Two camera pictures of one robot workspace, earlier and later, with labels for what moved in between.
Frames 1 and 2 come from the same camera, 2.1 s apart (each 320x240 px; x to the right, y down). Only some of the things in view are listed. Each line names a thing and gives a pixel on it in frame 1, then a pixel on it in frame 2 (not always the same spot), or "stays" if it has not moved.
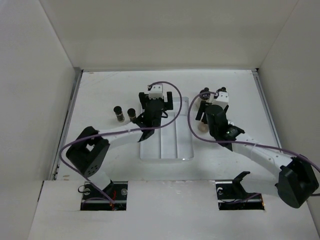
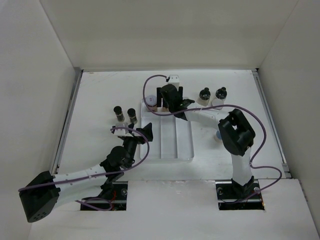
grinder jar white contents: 205,96 stays
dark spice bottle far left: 117,110 stays
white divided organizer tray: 174,142 stays
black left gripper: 145,99 → 146,131
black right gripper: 201,110 → 159,97
